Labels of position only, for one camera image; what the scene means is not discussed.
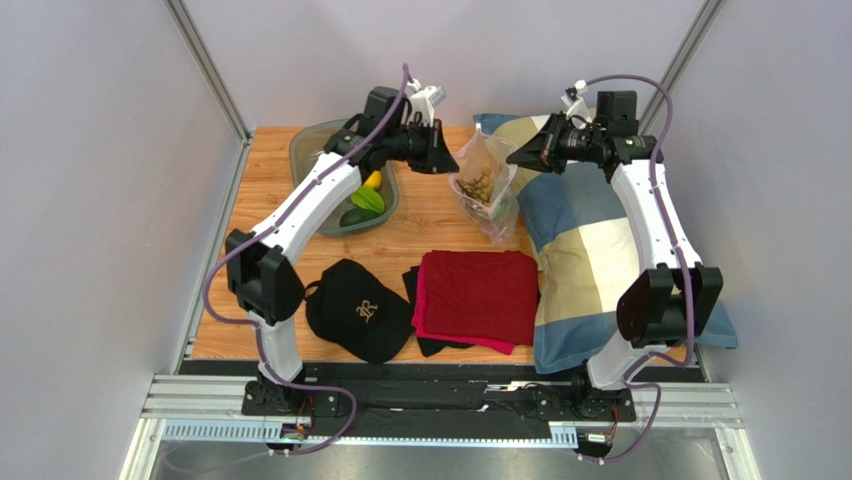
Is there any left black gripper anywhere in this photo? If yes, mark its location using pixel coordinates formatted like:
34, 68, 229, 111
383, 119, 459, 175

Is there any clear zip top bag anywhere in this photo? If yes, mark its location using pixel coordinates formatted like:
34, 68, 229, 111
449, 122, 519, 246

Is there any brown longan bunch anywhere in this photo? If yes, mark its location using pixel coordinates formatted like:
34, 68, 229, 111
455, 167, 495, 205

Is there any green watermelon toy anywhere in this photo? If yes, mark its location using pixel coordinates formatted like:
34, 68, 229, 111
494, 196, 518, 223

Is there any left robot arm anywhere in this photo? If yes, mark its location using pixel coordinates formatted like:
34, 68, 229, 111
225, 80, 459, 413

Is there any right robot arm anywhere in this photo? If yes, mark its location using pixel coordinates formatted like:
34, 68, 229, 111
507, 87, 723, 420

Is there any yellow lemon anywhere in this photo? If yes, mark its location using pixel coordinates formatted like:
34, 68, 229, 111
363, 171, 383, 191

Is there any plaid pillow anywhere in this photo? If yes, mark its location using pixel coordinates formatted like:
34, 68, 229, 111
472, 101, 739, 375

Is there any green star fruit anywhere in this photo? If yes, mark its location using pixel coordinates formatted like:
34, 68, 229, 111
350, 185, 386, 215

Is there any dark green avocado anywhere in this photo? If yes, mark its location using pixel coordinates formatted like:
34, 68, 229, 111
339, 207, 381, 228

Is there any dark red folded cloth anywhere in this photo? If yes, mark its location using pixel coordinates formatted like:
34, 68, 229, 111
417, 250, 538, 353

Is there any pink folded cloth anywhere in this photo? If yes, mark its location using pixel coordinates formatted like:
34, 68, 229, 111
411, 269, 515, 355

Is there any black baseball cap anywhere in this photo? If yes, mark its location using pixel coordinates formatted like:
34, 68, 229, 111
304, 259, 414, 364

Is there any black folded cloth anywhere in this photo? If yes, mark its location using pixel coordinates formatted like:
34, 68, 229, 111
402, 266, 472, 357

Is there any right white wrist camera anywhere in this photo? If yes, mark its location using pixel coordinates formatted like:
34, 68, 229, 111
561, 80, 591, 129

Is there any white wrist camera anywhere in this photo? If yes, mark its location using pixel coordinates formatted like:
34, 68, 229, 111
407, 79, 446, 127
561, 80, 591, 129

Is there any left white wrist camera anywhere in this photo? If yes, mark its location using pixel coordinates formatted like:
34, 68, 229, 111
407, 79, 446, 127

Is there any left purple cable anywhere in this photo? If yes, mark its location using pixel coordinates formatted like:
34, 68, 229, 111
201, 63, 358, 461

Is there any purple cable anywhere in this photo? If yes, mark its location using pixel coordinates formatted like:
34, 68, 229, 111
201, 63, 358, 461
575, 74, 697, 465

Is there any right aluminium frame post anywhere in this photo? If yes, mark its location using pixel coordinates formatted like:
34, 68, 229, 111
639, 0, 726, 133

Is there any aluminium frame post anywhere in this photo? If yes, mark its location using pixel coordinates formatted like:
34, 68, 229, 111
639, 0, 726, 133
164, 0, 252, 144

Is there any left aluminium frame post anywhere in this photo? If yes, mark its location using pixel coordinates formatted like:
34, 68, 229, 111
164, 0, 252, 144

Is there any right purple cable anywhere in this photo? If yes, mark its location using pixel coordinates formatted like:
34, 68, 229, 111
575, 74, 697, 465

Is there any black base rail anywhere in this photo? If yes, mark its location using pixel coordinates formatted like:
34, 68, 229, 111
179, 359, 707, 441

